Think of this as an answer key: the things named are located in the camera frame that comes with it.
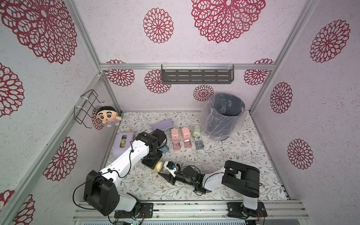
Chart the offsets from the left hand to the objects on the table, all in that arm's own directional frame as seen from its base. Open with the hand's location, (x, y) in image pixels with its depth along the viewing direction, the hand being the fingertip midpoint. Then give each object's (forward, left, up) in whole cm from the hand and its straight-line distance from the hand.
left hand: (157, 162), depth 79 cm
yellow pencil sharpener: (-4, -2, +4) cm, 6 cm away
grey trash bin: (+36, -44, +1) cm, 57 cm away
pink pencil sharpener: (+24, -18, -7) cm, 30 cm away
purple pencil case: (+37, 0, -13) cm, 39 cm away
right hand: (-3, -2, -1) cm, 4 cm away
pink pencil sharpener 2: (+23, -9, -6) cm, 25 cm away
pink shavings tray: (+18, -11, -13) cm, 25 cm away
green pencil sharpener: (+23, -24, -6) cm, 34 cm away
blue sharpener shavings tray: (+16, -3, -13) cm, 21 cm away
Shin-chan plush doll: (+30, +34, +7) cm, 46 cm away
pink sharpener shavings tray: (+20, -18, -13) cm, 30 cm away
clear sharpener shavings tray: (+19, -27, -13) cm, 35 cm away
